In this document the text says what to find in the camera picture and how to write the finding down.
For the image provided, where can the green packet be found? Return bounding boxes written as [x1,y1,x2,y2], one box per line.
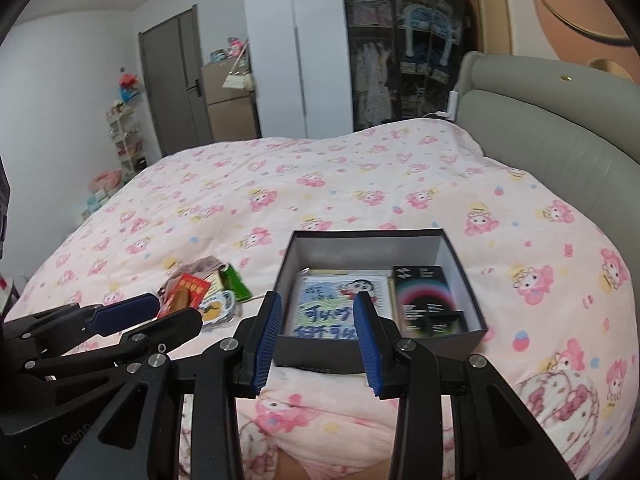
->
[220,262,251,303]

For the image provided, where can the grey padded headboard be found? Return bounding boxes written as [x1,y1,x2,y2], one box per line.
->
[452,52,640,281]

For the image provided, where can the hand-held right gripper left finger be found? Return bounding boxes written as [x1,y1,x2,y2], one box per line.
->
[87,290,283,480]

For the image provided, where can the pink printed blanket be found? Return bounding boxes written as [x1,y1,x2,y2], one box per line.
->
[0,120,640,480]

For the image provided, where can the brown cabinet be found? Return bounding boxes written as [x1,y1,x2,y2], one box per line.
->
[201,60,261,143]

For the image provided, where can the white wardrobe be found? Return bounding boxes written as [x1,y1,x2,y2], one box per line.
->
[241,0,356,140]

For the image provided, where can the cartoon print card pack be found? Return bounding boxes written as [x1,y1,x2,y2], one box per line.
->
[282,271,396,342]

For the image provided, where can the red plush toy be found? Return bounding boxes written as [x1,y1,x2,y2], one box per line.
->
[117,72,142,103]

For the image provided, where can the round peach wall decoration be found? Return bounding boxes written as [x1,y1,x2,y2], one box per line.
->
[530,0,640,48]

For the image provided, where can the blue plush toy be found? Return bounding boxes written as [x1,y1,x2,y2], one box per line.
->
[429,5,466,81]
[400,2,432,61]

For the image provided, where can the pink cat print pyjamas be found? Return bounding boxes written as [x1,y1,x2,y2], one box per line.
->
[512,372,608,468]

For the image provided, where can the cream handbag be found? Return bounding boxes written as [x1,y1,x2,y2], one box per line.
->
[222,40,253,91]

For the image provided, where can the red envelope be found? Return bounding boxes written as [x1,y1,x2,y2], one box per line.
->
[159,272,211,318]

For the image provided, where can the white shelf rack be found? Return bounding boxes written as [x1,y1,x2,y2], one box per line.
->
[105,102,148,181]

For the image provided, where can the dark glass wardrobe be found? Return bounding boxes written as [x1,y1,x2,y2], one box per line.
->
[339,0,463,133]

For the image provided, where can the dark small box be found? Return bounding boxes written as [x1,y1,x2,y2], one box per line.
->
[391,264,471,341]

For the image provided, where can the black cardboard container box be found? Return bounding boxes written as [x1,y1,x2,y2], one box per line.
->
[272,229,489,375]

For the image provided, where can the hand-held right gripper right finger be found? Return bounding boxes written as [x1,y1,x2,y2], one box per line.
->
[354,291,546,480]

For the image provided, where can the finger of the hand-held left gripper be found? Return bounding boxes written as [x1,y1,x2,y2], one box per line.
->
[22,306,204,386]
[2,292,162,361]

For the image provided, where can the grey door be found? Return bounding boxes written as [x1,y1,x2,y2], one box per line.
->
[138,5,213,158]

